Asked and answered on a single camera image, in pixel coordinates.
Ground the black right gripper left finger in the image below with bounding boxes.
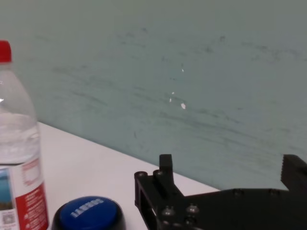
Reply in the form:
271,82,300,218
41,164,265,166
134,154,185,230

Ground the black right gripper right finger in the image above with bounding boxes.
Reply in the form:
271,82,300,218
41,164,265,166
279,154,307,192

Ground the blue button on black base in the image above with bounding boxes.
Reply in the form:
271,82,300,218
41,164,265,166
51,195,127,230

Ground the clear red-capped water bottle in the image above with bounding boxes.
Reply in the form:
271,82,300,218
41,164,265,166
0,40,50,230

